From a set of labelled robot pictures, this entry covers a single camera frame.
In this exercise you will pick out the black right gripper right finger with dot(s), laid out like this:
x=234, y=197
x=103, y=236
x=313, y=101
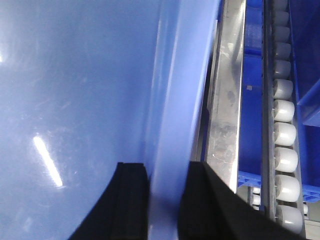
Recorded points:
x=209, y=210

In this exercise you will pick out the blue bin below shelf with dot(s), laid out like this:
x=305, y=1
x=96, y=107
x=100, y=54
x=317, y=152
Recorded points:
x=305, y=23

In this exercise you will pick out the white roller track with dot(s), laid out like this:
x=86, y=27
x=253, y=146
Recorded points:
x=281, y=174

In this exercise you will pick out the blue plastic tray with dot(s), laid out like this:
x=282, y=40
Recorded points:
x=86, y=84

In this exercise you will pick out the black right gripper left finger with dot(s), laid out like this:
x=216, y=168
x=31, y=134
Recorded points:
x=121, y=213

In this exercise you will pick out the steel shelf rail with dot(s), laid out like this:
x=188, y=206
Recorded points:
x=217, y=139

